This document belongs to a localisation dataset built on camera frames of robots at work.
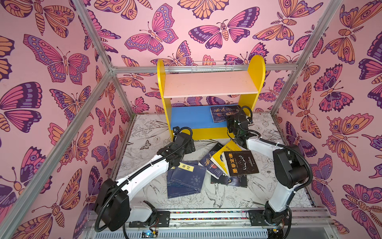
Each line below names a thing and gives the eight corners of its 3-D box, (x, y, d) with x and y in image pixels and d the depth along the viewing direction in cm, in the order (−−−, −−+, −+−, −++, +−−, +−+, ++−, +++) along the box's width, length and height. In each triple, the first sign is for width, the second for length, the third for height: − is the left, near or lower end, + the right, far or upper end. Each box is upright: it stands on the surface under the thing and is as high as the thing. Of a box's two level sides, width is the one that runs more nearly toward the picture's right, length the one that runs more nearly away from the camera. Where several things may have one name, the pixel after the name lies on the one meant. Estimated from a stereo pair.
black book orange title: (226, 178, 89) (228, 173, 83) (223, 156, 98) (225, 150, 92) (257, 178, 89) (261, 172, 83) (251, 156, 98) (254, 150, 92)
